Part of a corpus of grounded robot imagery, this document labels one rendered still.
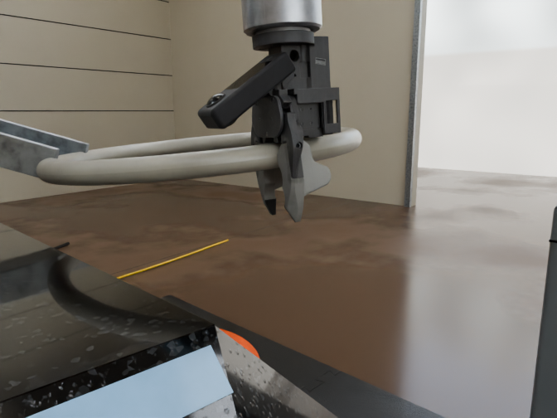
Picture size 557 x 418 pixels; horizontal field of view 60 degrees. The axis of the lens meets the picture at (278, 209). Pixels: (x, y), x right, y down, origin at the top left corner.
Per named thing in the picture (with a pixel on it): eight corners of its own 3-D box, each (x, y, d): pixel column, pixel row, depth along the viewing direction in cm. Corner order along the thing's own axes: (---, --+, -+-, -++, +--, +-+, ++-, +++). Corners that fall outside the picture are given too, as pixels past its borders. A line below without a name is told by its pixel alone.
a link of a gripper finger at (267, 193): (305, 209, 64) (309, 140, 60) (264, 216, 61) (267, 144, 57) (293, 201, 66) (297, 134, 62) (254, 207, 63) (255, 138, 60)
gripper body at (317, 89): (342, 138, 57) (338, 30, 55) (278, 144, 53) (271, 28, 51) (307, 137, 63) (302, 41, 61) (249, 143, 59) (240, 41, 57)
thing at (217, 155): (-46, 201, 54) (-52, 175, 54) (112, 158, 102) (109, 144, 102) (393, 162, 52) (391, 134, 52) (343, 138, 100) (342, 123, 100)
